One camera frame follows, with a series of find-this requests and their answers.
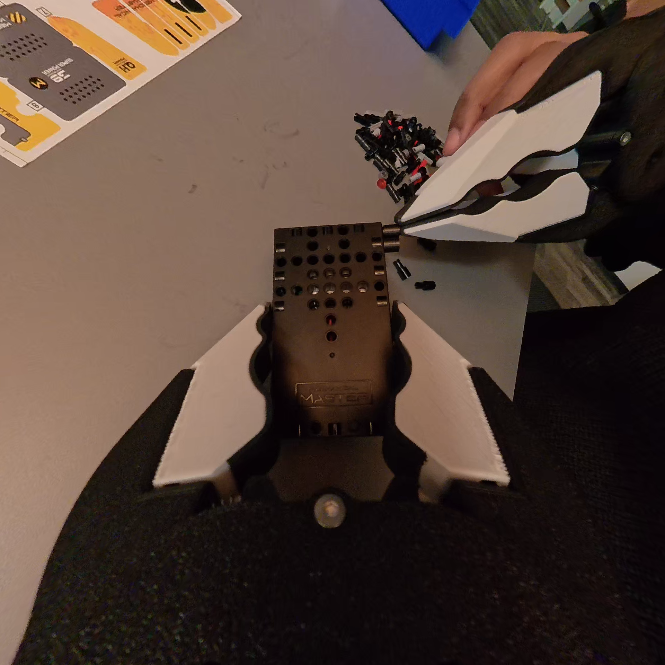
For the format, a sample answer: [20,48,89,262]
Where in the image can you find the pile of small black pins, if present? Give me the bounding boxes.
[354,109,453,203]

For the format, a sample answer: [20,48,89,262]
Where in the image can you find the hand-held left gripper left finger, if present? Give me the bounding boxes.
[152,304,284,502]

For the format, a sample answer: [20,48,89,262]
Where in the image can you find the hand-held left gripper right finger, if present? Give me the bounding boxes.
[383,300,511,504]

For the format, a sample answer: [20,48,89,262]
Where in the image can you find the yellow and grey sticker sheet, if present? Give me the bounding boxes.
[0,0,242,168]

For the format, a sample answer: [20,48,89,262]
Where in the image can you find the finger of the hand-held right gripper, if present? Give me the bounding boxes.
[394,71,604,225]
[402,170,591,245]

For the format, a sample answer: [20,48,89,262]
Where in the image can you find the person's right hand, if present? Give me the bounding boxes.
[446,30,590,157]

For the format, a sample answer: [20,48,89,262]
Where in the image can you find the person's black pants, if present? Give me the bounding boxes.
[513,270,665,624]

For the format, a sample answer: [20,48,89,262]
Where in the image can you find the black perforated plastic block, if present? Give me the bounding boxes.
[271,222,393,440]

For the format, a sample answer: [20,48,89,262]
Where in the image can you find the blue bin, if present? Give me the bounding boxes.
[381,0,481,51]

